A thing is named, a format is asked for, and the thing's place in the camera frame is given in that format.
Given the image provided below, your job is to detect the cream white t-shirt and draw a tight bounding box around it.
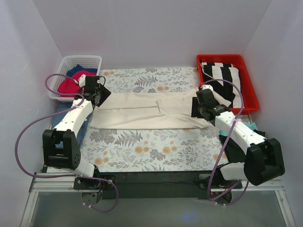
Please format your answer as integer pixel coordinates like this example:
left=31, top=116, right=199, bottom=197
left=89, top=87, right=210, bottom=130

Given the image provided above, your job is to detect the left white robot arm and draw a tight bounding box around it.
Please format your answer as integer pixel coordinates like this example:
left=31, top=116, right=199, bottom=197
left=42, top=74, right=111, bottom=177

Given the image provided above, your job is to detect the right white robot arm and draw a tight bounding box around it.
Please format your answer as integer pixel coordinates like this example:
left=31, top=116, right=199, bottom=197
left=191, top=89, right=285, bottom=186

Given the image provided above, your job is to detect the navy blue t-shirt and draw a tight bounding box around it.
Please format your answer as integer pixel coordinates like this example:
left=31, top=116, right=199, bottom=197
left=66, top=64, right=97, bottom=77

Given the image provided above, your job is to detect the red crumpled t-shirt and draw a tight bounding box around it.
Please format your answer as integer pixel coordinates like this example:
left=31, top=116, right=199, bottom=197
left=57, top=70, right=97, bottom=94

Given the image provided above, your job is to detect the white plastic laundry basket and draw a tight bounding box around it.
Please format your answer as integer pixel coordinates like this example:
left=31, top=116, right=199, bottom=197
left=48, top=55, right=102, bottom=92

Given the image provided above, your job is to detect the teal folded t-shirt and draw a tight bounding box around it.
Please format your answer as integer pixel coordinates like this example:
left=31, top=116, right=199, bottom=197
left=219, top=123, right=258, bottom=137

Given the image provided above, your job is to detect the black white striped shirt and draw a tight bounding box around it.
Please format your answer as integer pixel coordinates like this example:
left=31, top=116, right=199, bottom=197
left=200, top=62, right=242, bottom=108

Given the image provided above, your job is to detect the blue folded t-shirt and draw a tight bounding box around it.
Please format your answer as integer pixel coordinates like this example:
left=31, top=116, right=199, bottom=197
left=51, top=103, right=91, bottom=146

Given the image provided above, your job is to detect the floral table mat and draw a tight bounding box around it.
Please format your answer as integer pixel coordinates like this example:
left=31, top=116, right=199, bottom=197
left=80, top=68, right=229, bottom=172

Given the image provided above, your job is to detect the black folded t-shirt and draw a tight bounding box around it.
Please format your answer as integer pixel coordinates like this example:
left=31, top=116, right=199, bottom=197
left=219, top=130, right=266, bottom=163

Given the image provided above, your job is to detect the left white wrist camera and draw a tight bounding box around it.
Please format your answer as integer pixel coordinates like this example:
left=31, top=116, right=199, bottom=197
left=78, top=74, right=86, bottom=87

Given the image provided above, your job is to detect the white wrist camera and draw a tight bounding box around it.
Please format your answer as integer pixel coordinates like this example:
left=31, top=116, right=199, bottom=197
left=78, top=74, right=86, bottom=87
left=200, top=84, right=213, bottom=92

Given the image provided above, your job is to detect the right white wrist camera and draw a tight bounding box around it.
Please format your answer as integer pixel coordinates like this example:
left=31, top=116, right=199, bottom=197
left=200, top=84, right=213, bottom=92

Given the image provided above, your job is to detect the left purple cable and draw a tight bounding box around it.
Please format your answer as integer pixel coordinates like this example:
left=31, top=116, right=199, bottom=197
left=14, top=73, right=118, bottom=213

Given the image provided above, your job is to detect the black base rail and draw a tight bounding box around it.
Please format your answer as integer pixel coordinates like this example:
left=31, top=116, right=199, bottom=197
left=73, top=170, right=244, bottom=201

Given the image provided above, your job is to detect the aluminium frame rail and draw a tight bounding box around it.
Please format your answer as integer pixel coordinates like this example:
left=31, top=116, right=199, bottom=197
left=20, top=173, right=295, bottom=227

